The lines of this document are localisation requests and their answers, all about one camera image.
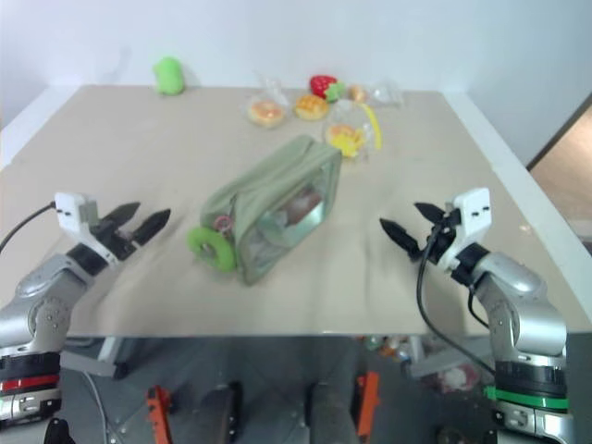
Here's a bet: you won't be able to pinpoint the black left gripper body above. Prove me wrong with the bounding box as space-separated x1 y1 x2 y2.
90 219 141 262

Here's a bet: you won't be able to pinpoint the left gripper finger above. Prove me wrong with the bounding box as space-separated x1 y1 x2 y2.
132 208 172 244
106 201 142 229

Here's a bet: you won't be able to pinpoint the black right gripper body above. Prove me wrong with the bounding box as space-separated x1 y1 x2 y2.
414 210 462 268

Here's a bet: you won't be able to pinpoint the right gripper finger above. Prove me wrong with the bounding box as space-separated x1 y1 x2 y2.
379 217 420 258
413 201 446 226

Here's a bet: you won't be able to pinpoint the green mesh pouch bag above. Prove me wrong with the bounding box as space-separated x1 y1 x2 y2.
199 134 344 288

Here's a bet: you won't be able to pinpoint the beige table cloth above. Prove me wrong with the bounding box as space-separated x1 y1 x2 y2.
0 84 592 339

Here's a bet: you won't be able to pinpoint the yellow strip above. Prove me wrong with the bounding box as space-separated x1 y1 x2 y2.
361 103 385 151

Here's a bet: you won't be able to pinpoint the colourful toys on floor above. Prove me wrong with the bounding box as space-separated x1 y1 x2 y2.
364 334 413 363

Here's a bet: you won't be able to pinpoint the white table leg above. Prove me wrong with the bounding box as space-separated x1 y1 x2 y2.
405 334 492 379
61 337 129 379

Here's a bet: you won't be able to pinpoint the bagged orange yellow toy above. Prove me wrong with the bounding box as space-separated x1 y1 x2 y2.
322 98 379 162

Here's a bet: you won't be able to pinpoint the pink white bag on floor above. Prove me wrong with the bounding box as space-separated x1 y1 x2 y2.
422 362 483 395

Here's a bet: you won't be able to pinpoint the brown wooden door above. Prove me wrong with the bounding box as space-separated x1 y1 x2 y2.
525 93 592 261

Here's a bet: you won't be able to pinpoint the green plush toy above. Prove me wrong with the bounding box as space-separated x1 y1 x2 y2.
153 55 187 97

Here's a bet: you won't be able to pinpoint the orange toy pineapple bun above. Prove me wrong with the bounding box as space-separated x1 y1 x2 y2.
294 92 330 121

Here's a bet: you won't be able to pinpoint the bagged orange toy donut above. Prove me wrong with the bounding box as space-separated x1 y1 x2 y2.
240 77 291 131

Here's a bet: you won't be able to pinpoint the orange clamp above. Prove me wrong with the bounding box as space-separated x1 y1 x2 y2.
144 385 176 444
354 371 381 439

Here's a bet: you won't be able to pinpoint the red toy strawberry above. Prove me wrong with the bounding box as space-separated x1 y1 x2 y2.
308 74 346 102

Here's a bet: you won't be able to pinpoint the small black rounded shape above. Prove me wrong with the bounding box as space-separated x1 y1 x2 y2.
43 416 76 444

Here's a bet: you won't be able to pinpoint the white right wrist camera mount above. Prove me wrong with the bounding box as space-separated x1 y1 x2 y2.
438 186 492 277

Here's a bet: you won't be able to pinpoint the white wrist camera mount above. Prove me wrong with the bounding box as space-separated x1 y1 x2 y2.
438 186 492 277
54 191 117 265

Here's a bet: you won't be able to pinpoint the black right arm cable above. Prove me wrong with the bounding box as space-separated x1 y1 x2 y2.
414 220 499 376

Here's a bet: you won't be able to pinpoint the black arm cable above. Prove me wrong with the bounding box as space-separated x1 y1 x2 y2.
414 220 499 376
0 202 59 254

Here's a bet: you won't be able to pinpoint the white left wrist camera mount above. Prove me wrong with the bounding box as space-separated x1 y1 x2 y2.
54 191 117 265

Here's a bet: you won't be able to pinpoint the green ring zipper charm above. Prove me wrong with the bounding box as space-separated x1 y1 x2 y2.
185 226 237 272

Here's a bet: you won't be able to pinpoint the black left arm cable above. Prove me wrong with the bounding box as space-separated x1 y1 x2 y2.
0 202 59 254

